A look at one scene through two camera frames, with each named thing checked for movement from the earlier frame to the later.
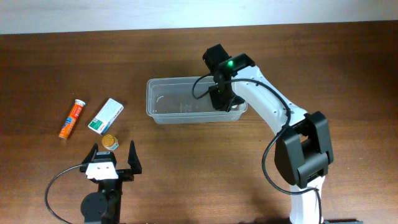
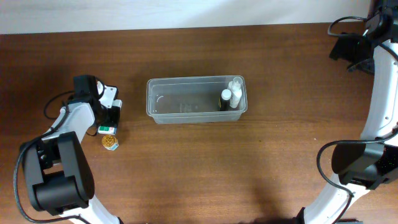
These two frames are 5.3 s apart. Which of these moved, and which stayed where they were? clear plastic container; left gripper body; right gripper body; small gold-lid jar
Moved: left gripper body; right gripper body
Stayed: clear plastic container; small gold-lid jar
